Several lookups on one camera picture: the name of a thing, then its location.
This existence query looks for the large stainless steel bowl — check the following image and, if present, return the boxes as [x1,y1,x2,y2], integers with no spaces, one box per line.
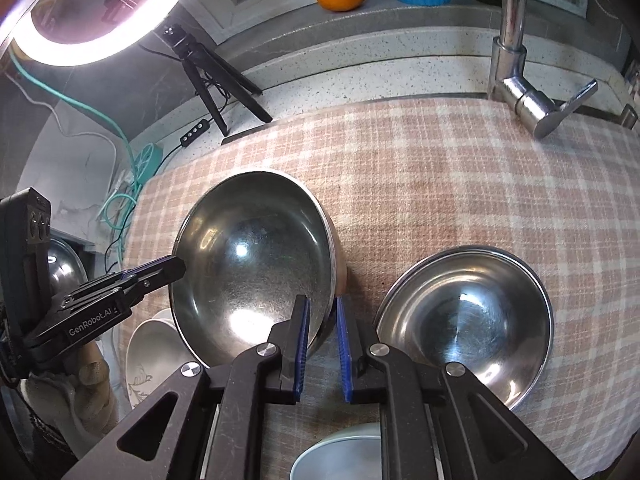
[169,170,347,367]

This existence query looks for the light blue ceramic bowl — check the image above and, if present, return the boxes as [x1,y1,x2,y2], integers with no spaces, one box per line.
[288,422,382,480]

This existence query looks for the red steel bowl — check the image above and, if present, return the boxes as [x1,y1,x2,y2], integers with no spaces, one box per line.
[374,245,554,410]

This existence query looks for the chrome kitchen faucet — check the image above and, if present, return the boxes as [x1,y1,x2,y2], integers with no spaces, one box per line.
[487,0,600,140]

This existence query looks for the left gloved hand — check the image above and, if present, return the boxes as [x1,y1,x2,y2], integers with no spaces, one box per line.
[20,341,118,458]

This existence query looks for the steel pot lid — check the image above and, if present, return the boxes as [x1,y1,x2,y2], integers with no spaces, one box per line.
[48,238,88,296]

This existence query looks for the plaid pink table cloth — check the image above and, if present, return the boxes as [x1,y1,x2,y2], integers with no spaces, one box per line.
[125,99,639,478]

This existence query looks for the black inline light remote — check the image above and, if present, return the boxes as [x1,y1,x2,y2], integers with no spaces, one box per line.
[180,118,210,148]

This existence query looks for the black mini tripod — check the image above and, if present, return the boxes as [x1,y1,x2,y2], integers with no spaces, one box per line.
[154,21,272,136]

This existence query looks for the black thin cable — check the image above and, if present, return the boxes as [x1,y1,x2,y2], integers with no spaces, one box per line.
[102,146,184,273]

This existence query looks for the teal cable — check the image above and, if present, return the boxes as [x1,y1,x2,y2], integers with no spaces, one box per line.
[6,44,162,241]

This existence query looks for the white cable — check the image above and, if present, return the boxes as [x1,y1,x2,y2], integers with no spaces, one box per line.
[4,69,132,206]

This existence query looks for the white ring light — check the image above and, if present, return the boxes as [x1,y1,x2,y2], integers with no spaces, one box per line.
[2,0,179,67]

